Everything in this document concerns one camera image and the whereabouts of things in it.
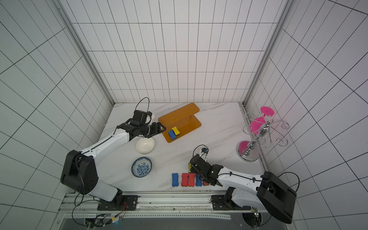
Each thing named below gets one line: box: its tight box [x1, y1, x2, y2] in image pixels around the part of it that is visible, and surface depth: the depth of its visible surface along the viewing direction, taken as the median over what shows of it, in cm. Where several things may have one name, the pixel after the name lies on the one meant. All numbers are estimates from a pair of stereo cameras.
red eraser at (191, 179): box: [187, 172, 196, 187], surface depth 81 cm
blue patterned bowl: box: [131, 157, 153, 178], surface depth 85 cm
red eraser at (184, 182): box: [181, 172, 189, 187], surface depth 83 cm
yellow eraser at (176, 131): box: [171, 126, 181, 136], surface depth 100 cm
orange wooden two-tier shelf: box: [157, 102, 202, 143], surface depth 100 cm
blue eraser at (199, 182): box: [195, 173, 203, 187], surface depth 80 cm
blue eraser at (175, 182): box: [172, 172, 179, 187], surface depth 81 cm
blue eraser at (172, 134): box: [167, 129, 177, 140], surface depth 100 cm
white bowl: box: [136, 137, 155, 154], surface depth 92 cm
